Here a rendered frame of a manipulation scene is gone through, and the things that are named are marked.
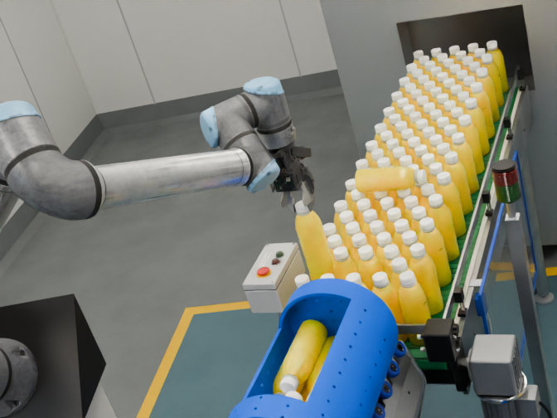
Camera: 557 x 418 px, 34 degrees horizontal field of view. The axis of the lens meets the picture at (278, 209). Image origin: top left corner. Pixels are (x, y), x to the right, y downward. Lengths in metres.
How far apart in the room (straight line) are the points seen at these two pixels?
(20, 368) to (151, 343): 2.21
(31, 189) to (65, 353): 0.66
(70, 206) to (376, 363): 0.77
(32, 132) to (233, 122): 0.56
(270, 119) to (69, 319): 0.69
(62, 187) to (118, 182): 0.13
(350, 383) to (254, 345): 2.23
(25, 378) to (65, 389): 0.10
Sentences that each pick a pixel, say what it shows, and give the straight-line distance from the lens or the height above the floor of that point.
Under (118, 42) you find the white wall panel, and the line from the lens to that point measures 6.83.
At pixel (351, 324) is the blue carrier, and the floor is 1.20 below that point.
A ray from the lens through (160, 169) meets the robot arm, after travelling 1.88.
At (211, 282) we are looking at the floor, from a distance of 4.72.
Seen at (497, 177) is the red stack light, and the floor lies 1.24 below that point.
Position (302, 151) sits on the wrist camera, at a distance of 2.34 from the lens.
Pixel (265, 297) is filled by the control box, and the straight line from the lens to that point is 2.50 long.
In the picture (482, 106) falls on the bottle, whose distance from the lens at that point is 3.30.
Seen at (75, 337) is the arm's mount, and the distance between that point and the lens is 2.29.
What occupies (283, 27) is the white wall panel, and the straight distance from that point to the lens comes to 6.44.
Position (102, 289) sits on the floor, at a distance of 5.05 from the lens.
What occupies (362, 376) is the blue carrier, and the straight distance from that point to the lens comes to 2.00.
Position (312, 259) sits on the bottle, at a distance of 2.42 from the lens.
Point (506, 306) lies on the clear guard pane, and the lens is 2.83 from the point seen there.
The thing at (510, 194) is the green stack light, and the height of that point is 1.19.
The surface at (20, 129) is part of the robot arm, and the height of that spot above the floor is 1.87.
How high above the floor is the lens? 2.41
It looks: 28 degrees down
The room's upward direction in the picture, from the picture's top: 18 degrees counter-clockwise
